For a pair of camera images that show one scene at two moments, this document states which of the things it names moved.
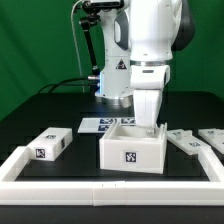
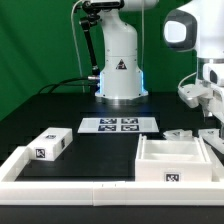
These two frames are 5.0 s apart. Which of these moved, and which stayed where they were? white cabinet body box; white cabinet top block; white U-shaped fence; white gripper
Moved: white gripper; white cabinet body box
Stayed: white U-shaped fence; white cabinet top block
